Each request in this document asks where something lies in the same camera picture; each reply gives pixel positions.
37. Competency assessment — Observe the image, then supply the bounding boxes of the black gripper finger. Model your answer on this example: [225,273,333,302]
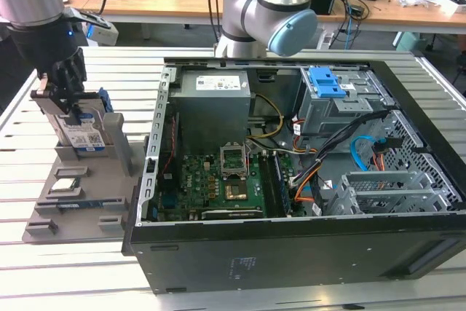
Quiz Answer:
[38,71,60,103]
[54,61,87,126]

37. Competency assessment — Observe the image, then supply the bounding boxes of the hard disk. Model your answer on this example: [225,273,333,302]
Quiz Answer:
[31,87,114,154]

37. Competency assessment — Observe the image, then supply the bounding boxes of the metal disk bay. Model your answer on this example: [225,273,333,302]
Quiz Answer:
[341,170,433,195]
[323,186,453,217]

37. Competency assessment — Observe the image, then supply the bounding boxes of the silver CPU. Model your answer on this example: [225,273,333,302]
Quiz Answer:
[50,178,79,194]

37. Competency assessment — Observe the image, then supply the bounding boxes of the grey parts rack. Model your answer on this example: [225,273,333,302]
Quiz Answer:
[22,112,147,245]

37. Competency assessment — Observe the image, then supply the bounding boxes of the grey power supply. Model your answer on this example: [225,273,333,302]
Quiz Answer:
[169,70,252,155]

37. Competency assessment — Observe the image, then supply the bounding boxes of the green motherboard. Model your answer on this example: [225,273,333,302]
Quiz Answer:
[156,150,303,221]

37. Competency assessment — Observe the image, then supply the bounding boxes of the metal socket cover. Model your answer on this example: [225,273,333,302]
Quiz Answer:
[219,141,249,181]

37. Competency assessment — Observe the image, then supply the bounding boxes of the metal locking lever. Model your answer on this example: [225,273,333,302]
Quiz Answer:
[245,139,253,178]

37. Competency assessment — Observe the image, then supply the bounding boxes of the CPU socket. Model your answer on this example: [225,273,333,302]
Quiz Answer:
[222,179,250,202]

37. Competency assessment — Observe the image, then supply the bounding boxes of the black RAM slot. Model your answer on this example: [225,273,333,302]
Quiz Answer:
[267,153,283,217]
[258,153,277,217]

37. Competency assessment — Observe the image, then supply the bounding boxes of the RAM stick with chips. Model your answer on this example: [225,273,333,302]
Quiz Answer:
[275,156,293,214]

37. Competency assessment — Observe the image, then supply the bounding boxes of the blue plastic cage latch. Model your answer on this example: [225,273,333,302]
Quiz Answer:
[307,66,347,99]

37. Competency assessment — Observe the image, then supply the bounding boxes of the grey metal drive cage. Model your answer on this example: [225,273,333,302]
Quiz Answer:
[298,66,396,154]

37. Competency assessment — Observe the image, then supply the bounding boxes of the black PC case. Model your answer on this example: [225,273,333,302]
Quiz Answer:
[122,56,466,296]

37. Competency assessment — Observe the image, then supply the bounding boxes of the teal bin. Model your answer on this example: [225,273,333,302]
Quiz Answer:
[395,30,430,53]

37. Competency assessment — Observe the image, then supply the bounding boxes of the small white box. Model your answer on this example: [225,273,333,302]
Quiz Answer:
[440,0,466,17]

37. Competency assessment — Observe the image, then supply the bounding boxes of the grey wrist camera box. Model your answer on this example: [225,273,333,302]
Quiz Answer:
[65,7,119,45]

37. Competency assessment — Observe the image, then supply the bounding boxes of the red wire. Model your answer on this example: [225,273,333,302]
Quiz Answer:
[162,114,180,178]

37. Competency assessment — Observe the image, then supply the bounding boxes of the yellow wires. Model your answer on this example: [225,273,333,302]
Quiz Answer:
[247,94,285,141]

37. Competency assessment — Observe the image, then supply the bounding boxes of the black cable bundle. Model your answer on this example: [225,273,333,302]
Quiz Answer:
[291,109,389,188]

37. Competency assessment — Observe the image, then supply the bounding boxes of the blue hanging cable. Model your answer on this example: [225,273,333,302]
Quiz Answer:
[347,7,356,50]

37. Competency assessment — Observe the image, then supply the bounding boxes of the blue wire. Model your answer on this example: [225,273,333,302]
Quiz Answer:
[349,135,376,173]

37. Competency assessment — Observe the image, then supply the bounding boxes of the orange wire with black plug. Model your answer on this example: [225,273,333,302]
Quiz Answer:
[371,138,401,173]

